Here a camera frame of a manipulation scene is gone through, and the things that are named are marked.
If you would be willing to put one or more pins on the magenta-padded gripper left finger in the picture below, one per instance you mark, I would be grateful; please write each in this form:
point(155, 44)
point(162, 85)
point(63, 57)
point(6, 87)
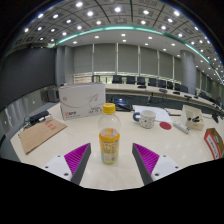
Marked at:
point(78, 158)

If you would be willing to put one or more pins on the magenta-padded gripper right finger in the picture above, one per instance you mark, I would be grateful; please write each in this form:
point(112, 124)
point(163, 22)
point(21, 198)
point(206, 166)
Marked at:
point(146, 158)

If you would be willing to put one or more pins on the yellow-capped orange drink bottle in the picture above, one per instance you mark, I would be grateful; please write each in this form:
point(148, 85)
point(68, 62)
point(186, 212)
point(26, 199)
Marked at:
point(109, 143)

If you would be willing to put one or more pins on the flat round red coaster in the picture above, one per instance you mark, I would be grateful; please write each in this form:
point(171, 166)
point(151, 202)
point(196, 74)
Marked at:
point(165, 125)

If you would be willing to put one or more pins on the brown paper envelope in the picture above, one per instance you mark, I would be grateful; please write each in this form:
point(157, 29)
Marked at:
point(40, 133)

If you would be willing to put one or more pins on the white printed paper sheet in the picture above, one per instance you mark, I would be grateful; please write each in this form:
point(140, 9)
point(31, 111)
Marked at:
point(160, 113)

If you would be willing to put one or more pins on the white remote control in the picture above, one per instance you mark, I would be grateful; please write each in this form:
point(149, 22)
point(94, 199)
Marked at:
point(181, 127)

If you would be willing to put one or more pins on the large white cardboard box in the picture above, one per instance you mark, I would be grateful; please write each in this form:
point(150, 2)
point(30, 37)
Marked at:
point(81, 101)

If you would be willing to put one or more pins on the black pouch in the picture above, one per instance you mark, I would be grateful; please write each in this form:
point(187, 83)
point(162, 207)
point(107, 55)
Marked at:
point(38, 117)

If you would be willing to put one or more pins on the black bag with blue panel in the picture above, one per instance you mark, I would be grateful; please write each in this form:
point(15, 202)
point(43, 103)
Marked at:
point(121, 105)

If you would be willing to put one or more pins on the long curved conference desk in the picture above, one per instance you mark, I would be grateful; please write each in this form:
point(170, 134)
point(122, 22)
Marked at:
point(150, 95)

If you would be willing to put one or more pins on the small white open box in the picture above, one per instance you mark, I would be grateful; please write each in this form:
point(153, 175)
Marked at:
point(191, 113)

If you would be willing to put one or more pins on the brown cardboard box red edge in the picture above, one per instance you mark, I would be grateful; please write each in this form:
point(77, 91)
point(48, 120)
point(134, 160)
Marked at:
point(213, 141)

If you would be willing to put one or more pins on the row of dark office chairs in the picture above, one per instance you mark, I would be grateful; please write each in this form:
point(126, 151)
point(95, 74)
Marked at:
point(141, 80)

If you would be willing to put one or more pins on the black desk microphone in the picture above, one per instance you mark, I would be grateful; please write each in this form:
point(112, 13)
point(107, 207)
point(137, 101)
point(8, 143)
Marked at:
point(215, 117)

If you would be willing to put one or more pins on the group of ceiling lights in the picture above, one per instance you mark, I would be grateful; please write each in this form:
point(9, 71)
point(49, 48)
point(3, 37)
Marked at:
point(90, 13)

